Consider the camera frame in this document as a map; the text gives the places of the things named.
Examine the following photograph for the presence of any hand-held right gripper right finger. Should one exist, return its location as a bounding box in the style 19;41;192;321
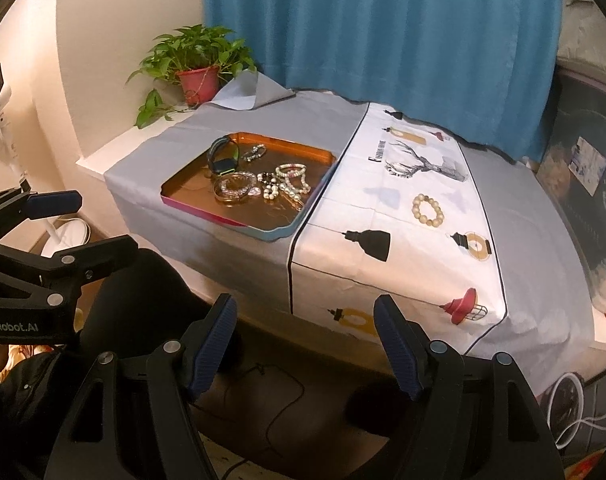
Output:
374;293;560;480

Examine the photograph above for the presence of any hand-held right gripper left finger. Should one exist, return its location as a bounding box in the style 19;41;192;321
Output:
45;293;239;480

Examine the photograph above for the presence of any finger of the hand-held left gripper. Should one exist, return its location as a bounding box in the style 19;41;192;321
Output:
0;189;84;240
0;233;140;310

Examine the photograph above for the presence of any orange metal tray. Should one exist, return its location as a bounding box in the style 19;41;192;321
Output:
160;132;339;244

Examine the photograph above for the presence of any silver metal bangle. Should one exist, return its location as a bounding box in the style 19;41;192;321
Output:
213;184;257;206

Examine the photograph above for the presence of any clear crystal bead bracelet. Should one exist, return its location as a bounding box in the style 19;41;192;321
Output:
217;171;258;197

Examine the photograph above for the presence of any pink green bead bracelet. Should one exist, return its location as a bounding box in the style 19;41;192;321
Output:
275;162;308;180

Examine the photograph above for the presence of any grey white printed tablecloth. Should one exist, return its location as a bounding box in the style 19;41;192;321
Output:
104;70;597;362

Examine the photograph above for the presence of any black wrist watch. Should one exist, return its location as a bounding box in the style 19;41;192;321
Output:
207;137;242;176

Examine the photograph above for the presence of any dark line-printed blanket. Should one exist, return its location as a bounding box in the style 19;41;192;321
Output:
539;367;606;456

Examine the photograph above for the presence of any green potted plant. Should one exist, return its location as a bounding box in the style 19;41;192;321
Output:
126;24;260;130

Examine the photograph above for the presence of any dark printed storage bag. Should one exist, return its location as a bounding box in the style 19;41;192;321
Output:
536;60;606;323

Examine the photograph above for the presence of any white paper label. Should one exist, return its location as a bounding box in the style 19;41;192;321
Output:
572;136;606;195

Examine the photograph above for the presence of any blue curtain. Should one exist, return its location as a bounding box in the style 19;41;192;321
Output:
203;0;565;162

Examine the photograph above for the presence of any beige bedding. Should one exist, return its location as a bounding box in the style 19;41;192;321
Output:
556;0;606;83

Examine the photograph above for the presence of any white pedestal fan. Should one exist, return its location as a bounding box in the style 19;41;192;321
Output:
0;85;92;264

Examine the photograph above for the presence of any black cable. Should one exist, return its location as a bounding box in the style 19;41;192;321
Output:
195;364;306;480

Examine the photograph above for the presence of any yellow stone bead bracelet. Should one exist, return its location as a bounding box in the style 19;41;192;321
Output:
411;193;445;228

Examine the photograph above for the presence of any white pearl bracelet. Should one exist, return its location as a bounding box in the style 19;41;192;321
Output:
258;171;284;202

